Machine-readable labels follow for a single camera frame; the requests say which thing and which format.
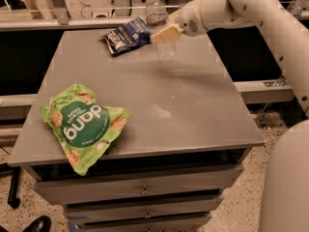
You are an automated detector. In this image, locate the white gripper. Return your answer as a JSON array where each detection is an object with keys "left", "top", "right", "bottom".
[{"left": 151, "top": 0, "right": 207, "bottom": 44}]

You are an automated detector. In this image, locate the clear plastic water bottle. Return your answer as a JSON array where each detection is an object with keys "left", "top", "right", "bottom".
[{"left": 145, "top": 0, "right": 177, "bottom": 61}]

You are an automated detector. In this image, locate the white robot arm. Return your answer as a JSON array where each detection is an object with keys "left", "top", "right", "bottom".
[{"left": 151, "top": 0, "right": 309, "bottom": 232}]

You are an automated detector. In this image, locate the blue snack bag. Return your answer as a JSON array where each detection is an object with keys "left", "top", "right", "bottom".
[{"left": 102, "top": 17, "right": 151, "bottom": 56}]

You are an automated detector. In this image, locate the grey drawer cabinet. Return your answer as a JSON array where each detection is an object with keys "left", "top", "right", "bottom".
[{"left": 10, "top": 30, "right": 263, "bottom": 232}]

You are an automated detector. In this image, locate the green Dang chips bag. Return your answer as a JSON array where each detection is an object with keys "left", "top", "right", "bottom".
[{"left": 41, "top": 84, "right": 131, "bottom": 176}]

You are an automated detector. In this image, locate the black stand leg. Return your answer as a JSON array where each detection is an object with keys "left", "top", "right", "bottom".
[{"left": 8, "top": 167, "right": 20, "bottom": 209}]

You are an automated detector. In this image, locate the black shoe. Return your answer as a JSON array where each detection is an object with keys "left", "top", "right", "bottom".
[{"left": 22, "top": 216, "right": 51, "bottom": 232}]

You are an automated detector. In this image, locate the grey metal rail frame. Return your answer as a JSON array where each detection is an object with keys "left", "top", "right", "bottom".
[{"left": 0, "top": 17, "right": 294, "bottom": 104}]

